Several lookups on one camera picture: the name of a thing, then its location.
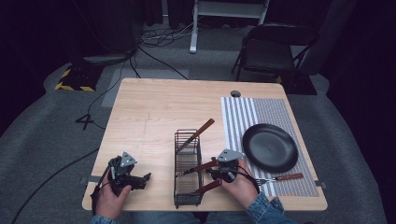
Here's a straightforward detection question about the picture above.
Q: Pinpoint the wooden handled utensil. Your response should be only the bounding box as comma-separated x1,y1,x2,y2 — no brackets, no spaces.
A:
176,159,219,178
191,178,224,196

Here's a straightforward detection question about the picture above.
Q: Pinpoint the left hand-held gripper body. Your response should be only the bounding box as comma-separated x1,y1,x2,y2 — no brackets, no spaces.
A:
107,151,138,191

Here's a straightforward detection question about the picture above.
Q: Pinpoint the left hand-held gripper cable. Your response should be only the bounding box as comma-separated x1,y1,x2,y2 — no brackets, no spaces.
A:
90,163,114,217

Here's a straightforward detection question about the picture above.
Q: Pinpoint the small black floor tripod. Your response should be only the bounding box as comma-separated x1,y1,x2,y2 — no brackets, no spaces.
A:
75,113,95,132

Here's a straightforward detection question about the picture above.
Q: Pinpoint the black yellow striped base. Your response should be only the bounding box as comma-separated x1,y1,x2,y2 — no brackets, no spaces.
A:
54,63,105,93

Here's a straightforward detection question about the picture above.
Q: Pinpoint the bundle of floor cables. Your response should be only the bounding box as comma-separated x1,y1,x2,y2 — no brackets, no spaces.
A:
129,18,206,80

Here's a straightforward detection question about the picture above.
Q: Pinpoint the person's right hand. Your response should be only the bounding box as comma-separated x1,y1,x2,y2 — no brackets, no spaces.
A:
219,158,260,210

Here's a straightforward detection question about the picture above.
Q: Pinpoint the wooden handled fork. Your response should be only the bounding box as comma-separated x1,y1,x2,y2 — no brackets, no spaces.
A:
256,172,304,187

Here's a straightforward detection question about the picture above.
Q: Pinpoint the black plate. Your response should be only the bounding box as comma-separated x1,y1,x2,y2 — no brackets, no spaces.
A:
241,122,300,175

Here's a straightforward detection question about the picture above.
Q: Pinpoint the hand-held gripper cable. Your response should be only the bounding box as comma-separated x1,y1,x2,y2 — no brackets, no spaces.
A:
230,167,262,194
90,163,114,217

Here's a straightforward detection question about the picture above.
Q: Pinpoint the person's left hand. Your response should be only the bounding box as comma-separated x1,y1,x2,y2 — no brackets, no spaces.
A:
94,173,133,220

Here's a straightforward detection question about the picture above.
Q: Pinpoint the thick black floor cable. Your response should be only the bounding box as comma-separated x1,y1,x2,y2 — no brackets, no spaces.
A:
10,147,101,224

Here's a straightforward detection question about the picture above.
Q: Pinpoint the black folding chair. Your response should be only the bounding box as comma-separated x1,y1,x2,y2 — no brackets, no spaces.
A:
231,22,319,86

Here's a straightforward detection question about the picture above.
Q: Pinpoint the black wire cutlery basket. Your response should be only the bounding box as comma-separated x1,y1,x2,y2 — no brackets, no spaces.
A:
173,128,205,209

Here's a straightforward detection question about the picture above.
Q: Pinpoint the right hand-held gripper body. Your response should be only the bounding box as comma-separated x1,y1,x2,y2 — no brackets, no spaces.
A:
210,148,247,184

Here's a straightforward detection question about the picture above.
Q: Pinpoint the wooden handled knife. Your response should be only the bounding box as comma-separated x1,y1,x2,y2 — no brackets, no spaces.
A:
177,118,216,154

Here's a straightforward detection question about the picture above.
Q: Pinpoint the white metal stand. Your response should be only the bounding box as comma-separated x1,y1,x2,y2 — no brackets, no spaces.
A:
189,0,271,55

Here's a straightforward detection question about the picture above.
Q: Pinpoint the right hand-held gripper cable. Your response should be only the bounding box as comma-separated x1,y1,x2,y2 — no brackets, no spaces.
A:
230,167,262,194

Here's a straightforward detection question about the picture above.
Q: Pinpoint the grey striped placemat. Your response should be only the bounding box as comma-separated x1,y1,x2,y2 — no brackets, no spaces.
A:
220,96,320,198

